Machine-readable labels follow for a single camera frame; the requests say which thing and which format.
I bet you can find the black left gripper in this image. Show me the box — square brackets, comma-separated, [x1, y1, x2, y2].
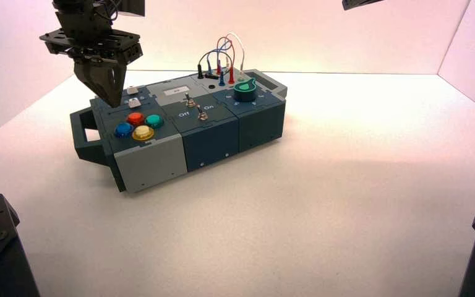
[39, 10, 144, 108]

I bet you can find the red push button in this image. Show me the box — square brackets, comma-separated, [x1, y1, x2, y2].
[127, 112, 146, 127]

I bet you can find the blue push button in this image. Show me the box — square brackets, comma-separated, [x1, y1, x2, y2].
[114, 122, 135, 139]

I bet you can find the green push button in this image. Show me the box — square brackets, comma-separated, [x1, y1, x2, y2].
[145, 114, 165, 129]

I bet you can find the yellow push button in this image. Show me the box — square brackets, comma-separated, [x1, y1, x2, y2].
[132, 125, 155, 142]

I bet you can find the dark blue grey control box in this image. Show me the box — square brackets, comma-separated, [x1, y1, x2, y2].
[69, 69, 288, 194]

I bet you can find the green rotary knob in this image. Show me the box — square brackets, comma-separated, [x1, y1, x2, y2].
[234, 79, 258, 103]

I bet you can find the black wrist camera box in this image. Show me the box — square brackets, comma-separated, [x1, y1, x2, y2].
[111, 0, 146, 17]

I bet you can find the black jumper cable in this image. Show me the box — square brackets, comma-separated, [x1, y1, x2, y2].
[197, 49, 234, 80]

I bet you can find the blue jumper cable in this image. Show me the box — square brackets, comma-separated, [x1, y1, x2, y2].
[206, 40, 233, 87]

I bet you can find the red jumper cable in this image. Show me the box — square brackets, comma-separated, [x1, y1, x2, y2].
[215, 36, 237, 85]

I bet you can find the white jumper cable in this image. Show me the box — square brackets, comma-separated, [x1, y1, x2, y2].
[225, 32, 247, 81]

